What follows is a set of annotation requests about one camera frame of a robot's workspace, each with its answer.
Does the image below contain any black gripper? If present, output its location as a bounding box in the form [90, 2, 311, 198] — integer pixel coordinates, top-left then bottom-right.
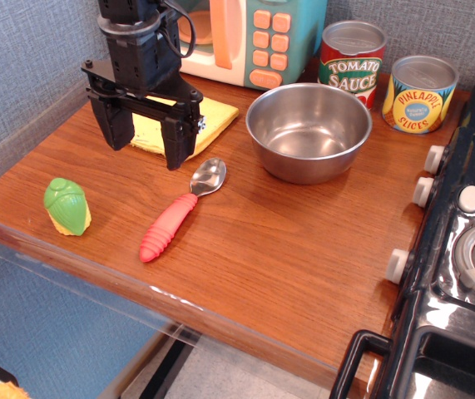
[82, 11, 205, 170]

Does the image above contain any green yellow toy corn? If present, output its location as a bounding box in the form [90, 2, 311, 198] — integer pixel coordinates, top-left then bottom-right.
[43, 177, 92, 236]

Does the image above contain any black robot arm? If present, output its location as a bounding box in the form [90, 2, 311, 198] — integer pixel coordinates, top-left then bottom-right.
[82, 1, 205, 170]

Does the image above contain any yellow folded cloth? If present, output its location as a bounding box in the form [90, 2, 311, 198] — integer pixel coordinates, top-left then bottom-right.
[131, 97, 239, 160]

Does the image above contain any teal toy microwave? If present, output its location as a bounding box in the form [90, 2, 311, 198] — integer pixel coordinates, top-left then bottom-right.
[178, 0, 328, 90]

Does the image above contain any stainless steel bowl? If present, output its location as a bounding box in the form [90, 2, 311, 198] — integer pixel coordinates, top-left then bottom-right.
[245, 83, 373, 185]

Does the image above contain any tomato sauce can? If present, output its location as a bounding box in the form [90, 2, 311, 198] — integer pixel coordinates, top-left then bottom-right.
[318, 20, 388, 109]

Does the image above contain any pineapple slices can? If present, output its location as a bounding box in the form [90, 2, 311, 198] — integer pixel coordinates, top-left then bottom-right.
[382, 55, 459, 135]

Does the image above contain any white stove knob middle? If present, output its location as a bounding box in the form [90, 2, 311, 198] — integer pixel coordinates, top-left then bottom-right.
[412, 177, 434, 208]

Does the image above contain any white stove knob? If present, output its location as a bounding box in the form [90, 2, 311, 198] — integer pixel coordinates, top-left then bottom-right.
[412, 177, 434, 208]
[424, 145, 446, 175]
[385, 249, 409, 284]

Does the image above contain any white stove knob front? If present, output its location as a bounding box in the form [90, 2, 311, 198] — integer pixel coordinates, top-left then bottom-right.
[385, 249, 409, 284]

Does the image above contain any white stove knob rear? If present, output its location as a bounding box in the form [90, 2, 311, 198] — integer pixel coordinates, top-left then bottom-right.
[424, 145, 446, 175]

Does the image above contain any orange fuzzy object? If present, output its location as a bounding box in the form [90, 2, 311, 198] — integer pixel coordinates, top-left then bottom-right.
[0, 382, 30, 399]

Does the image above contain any black toy stove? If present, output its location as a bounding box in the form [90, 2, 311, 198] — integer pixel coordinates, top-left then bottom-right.
[330, 86, 475, 398]

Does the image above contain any red handled metal spoon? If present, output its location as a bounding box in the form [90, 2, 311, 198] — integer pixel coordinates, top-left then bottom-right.
[139, 158, 227, 263]

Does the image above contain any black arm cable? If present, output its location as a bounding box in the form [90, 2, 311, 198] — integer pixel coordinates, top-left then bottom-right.
[156, 0, 197, 59]

